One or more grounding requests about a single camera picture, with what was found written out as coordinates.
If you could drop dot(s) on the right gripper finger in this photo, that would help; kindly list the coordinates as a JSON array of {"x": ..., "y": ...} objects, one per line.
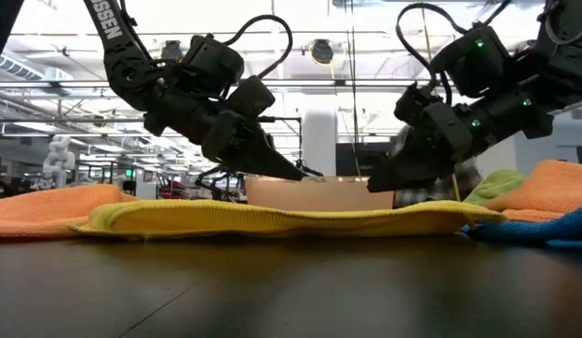
[{"x": 403, "y": 173}]

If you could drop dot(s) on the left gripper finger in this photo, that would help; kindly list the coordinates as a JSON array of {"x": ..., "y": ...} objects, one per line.
[{"x": 267, "y": 159}]

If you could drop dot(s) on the yellow microfiber towel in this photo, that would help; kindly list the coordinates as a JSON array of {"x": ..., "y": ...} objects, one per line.
[{"x": 272, "y": 220}]

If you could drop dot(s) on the orange microfiber towel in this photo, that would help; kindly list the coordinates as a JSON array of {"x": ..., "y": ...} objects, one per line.
[
  {"x": 549, "y": 188},
  {"x": 42, "y": 211}
]

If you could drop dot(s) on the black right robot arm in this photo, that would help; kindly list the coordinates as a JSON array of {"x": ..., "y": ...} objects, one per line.
[{"x": 521, "y": 108}]

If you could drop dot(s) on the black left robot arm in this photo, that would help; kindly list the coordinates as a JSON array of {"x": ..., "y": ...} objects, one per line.
[{"x": 131, "y": 80}]

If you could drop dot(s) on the black background robot arm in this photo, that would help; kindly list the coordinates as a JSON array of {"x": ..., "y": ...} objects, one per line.
[{"x": 216, "y": 180}]

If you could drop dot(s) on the green microfiber towel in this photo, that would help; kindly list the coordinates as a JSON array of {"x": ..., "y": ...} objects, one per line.
[{"x": 497, "y": 185}]

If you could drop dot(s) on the blue microfiber towel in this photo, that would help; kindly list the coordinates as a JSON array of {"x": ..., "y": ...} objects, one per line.
[{"x": 544, "y": 232}]

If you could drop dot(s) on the black rectangular panel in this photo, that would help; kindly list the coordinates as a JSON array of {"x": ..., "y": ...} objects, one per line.
[{"x": 352, "y": 159}]

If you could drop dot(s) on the white square column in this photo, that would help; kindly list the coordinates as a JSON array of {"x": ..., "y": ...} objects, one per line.
[{"x": 320, "y": 136}]

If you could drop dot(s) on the tan cardboard box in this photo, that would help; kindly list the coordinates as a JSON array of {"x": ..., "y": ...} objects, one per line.
[{"x": 319, "y": 195}]

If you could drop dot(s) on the ceiling light strip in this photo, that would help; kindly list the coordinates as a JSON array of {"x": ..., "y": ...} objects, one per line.
[{"x": 319, "y": 83}]

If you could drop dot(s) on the white robot figure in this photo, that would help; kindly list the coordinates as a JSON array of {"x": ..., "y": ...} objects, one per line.
[{"x": 58, "y": 162}]

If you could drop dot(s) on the black background rig frame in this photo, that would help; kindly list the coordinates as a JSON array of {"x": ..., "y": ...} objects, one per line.
[{"x": 298, "y": 141}]

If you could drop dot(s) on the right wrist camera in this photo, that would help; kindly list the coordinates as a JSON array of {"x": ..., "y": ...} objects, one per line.
[{"x": 418, "y": 103}]

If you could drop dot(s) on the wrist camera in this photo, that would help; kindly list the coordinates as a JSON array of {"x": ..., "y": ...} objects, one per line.
[
  {"x": 418, "y": 103},
  {"x": 251, "y": 96}
]

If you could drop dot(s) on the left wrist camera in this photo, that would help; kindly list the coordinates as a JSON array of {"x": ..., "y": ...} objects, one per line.
[{"x": 251, "y": 96}]

